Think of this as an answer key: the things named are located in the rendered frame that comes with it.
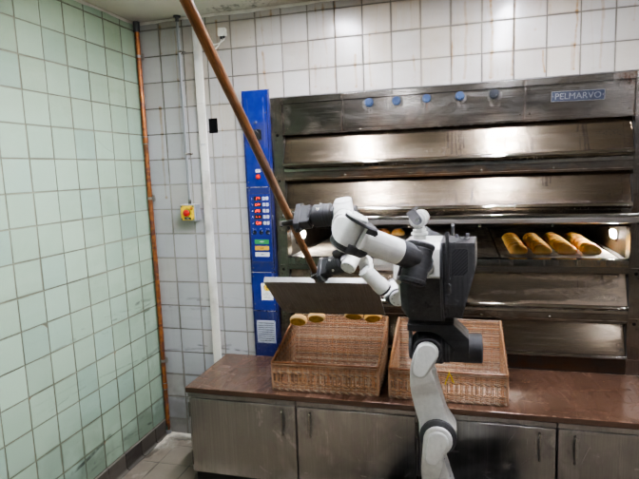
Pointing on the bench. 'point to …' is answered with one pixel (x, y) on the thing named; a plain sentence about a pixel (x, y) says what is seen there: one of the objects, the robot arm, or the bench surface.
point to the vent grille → (266, 331)
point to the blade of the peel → (325, 296)
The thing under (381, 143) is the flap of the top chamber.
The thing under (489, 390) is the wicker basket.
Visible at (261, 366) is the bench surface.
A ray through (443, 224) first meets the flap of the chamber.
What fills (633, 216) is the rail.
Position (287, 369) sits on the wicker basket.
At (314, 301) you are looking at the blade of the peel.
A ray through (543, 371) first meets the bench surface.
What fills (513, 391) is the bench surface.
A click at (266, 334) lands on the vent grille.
